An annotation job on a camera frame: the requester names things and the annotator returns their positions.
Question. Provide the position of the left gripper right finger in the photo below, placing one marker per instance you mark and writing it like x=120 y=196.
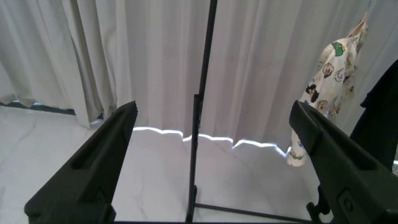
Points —
x=351 y=180

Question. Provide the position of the black garment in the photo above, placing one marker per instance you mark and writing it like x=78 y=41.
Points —
x=379 y=118

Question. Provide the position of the pink clothes hanger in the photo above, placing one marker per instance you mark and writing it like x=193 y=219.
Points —
x=357 y=28

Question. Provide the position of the black clothes rack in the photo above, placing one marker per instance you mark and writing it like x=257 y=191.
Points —
x=196 y=124

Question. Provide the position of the white curtain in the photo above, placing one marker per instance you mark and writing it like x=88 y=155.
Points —
x=155 y=62

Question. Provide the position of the cream printed garment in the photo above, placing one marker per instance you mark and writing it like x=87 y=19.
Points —
x=332 y=81

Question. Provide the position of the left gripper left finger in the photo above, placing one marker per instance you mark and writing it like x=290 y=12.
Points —
x=77 y=186

